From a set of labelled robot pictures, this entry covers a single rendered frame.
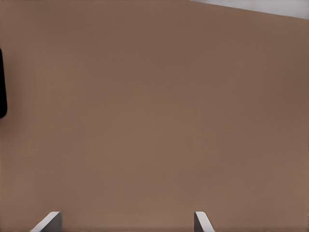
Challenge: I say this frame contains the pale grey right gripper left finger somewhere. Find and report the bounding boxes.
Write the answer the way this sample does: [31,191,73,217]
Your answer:
[29,211,63,232]

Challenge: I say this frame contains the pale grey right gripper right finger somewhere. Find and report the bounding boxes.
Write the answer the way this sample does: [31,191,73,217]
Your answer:
[194,211,215,232]

